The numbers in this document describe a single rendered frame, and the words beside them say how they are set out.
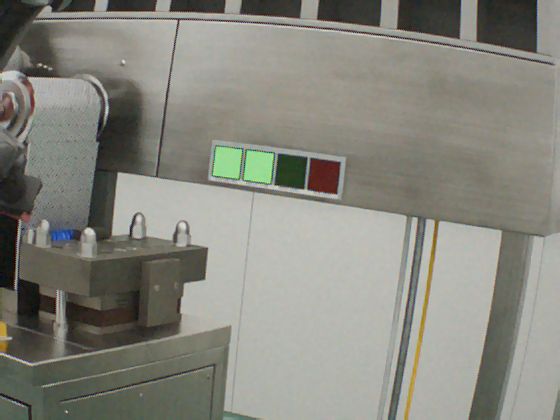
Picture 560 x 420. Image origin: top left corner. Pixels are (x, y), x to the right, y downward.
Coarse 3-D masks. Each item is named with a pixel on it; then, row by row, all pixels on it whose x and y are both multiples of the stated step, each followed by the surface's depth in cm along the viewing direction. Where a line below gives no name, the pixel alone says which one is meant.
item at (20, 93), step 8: (8, 80) 206; (0, 88) 207; (8, 88) 206; (16, 88) 206; (16, 96) 205; (24, 96) 205; (24, 104) 205; (24, 112) 205; (16, 120) 206; (24, 120) 205; (16, 128) 206; (16, 136) 206
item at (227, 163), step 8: (216, 152) 226; (224, 152) 225; (232, 152) 224; (240, 152) 224; (216, 160) 226; (224, 160) 225; (232, 160) 224; (240, 160) 224; (216, 168) 226; (224, 168) 225; (232, 168) 224; (224, 176) 225; (232, 176) 224
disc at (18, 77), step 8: (8, 72) 208; (16, 72) 207; (16, 80) 207; (24, 80) 206; (24, 88) 206; (32, 88) 205; (32, 96) 205; (32, 104) 205; (32, 112) 205; (32, 120) 205; (24, 128) 206; (24, 136) 206
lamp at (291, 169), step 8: (280, 160) 220; (288, 160) 220; (296, 160) 219; (304, 160) 219; (280, 168) 221; (288, 168) 220; (296, 168) 219; (304, 168) 219; (280, 176) 221; (288, 176) 220; (296, 176) 219; (280, 184) 221; (288, 184) 220; (296, 184) 219
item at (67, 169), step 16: (32, 144) 206; (48, 144) 211; (64, 144) 216; (80, 144) 221; (96, 144) 226; (32, 160) 207; (48, 160) 212; (64, 160) 217; (80, 160) 222; (48, 176) 213; (64, 176) 218; (80, 176) 223; (48, 192) 214; (64, 192) 219; (80, 192) 224; (48, 208) 215; (64, 208) 220; (80, 208) 225; (32, 224) 211; (64, 224) 221; (80, 224) 226
